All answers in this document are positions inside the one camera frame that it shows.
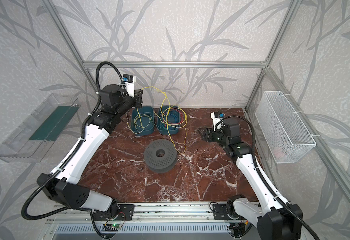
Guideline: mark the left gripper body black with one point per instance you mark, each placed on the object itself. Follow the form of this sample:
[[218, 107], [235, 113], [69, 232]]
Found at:
[[137, 99]]

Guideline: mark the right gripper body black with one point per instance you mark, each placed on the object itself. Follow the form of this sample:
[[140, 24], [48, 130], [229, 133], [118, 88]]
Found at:
[[209, 135]]

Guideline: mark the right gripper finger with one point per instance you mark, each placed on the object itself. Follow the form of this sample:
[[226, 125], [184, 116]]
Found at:
[[205, 137], [203, 131]]

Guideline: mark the teal plastic bin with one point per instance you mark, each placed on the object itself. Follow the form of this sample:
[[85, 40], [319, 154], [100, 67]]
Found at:
[[168, 120], [143, 121]]

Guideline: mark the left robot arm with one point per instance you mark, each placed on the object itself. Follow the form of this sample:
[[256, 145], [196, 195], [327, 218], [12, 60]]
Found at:
[[61, 184]]

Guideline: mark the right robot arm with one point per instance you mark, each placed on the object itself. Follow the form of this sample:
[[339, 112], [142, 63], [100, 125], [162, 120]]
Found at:
[[275, 218]]

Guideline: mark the pink object in basket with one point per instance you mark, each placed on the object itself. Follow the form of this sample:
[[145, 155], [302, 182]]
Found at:
[[278, 153]]

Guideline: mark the small green circuit board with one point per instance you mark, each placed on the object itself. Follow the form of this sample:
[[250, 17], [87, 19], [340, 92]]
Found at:
[[113, 227]]

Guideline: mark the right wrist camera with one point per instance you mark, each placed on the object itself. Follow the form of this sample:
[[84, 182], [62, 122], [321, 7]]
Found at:
[[217, 118]]

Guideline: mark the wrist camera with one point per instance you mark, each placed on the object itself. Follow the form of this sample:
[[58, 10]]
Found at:
[[217, 118], [129, 83]]

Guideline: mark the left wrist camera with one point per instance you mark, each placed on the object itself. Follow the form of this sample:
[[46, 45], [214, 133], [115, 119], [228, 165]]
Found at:
[[129, 83]]

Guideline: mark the aluminium frame crossbar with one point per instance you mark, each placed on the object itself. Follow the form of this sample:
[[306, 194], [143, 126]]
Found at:
[[221, 65]]

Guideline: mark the grey perforated cable spool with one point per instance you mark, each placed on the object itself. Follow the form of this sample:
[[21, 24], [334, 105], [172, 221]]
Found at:
[[160, 156]]

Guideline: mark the white wire mesh basket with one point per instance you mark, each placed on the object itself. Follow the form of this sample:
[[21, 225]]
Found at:
[[282, 127]]

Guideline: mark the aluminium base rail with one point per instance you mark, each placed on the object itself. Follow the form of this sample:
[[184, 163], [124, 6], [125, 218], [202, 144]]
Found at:
[[150, 212]]

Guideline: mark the clear plastic wall tray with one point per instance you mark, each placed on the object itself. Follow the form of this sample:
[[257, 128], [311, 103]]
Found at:
[[31, 141]]

